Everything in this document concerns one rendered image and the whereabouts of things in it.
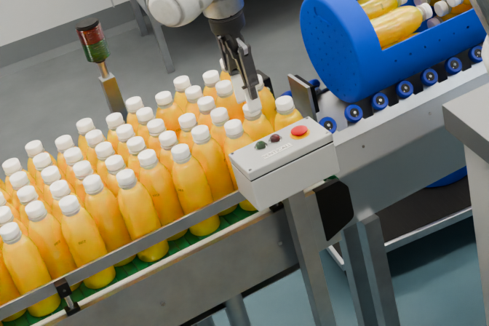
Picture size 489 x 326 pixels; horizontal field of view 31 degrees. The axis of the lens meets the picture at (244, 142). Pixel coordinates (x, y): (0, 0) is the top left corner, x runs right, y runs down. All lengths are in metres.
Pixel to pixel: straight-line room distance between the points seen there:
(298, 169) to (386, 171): 0.48
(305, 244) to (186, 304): 0.30
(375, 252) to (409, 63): 0.55
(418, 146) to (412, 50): 0.27
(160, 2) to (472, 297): 1.73
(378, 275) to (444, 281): 0.64
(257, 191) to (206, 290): 0.32
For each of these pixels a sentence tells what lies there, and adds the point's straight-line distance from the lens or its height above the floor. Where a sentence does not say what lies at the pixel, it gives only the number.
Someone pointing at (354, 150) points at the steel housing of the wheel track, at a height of 0.88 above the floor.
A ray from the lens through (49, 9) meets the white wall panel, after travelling 5.54.
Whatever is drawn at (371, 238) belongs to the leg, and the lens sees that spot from 2.38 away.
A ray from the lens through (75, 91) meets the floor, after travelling 5.02.
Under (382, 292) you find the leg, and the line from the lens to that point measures 2.50.
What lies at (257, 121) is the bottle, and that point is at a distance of 1.97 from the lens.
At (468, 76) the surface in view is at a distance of 2.31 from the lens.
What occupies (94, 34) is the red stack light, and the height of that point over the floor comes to 1.23.
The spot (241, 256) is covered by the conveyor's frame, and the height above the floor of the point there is 0.83.
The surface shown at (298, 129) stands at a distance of 1.85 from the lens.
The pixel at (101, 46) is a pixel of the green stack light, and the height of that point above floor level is 1.19.
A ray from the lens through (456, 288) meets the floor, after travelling 3.04.
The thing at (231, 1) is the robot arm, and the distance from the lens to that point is 1.82.
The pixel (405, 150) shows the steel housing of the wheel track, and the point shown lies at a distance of 2.25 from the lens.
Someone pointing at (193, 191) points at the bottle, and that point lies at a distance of 1.91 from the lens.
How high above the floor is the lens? 2.06
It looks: 31 degrees down
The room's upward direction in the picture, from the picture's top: 16 degrees counter-clockwise
